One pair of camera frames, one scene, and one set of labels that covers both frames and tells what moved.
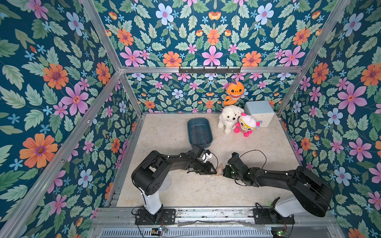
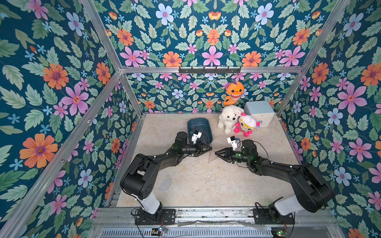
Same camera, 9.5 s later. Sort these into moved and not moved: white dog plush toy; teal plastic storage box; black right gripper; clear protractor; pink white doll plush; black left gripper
Moved: black left gripper; black right gripper
Not moved: pink white doll plush; white dog plush toy; teal plastic storage box; clear protractor
